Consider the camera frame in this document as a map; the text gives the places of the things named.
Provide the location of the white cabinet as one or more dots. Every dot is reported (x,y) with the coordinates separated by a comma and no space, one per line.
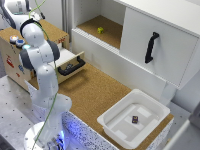
(110,63)

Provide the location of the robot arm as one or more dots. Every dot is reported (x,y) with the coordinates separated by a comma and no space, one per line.
(46,83)

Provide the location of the yellow block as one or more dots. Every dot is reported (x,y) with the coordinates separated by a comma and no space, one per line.
(100,30)

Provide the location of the wooden drawer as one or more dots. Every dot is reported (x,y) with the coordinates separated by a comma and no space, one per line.
(68,57)

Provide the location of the wooden drawer box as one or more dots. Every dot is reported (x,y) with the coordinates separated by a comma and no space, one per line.
(10,66)

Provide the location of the green button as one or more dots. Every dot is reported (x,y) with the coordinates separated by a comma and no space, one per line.
(25,46)

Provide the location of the blue button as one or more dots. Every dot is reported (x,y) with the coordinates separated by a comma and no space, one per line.
(20,42)

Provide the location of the white plastic box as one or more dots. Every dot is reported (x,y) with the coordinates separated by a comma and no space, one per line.
(116,128)

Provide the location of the purple block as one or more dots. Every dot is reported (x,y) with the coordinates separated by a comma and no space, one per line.
(135,119)

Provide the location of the white sliding door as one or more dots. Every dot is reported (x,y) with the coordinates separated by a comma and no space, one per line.
(173,50)

